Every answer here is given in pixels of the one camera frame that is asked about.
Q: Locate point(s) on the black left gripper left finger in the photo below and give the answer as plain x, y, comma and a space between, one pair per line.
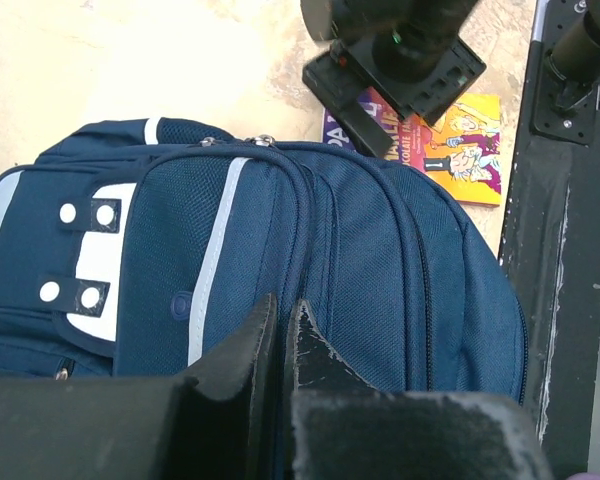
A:
214, 420

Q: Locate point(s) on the Roald Dahl Charlie book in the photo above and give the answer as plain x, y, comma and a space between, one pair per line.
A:
460, 151

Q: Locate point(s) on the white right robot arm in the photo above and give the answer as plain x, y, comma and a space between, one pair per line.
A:
409, 52

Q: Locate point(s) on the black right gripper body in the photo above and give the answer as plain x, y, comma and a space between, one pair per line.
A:
409, 83

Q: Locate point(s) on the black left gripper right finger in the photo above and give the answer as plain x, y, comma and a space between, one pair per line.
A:
337, 426

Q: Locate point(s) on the navy blue backpack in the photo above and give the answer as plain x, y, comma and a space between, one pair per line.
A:
134, 247

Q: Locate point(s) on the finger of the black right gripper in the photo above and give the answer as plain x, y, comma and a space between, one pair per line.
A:
356, 125

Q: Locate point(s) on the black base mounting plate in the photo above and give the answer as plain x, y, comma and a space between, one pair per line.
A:
550, 244

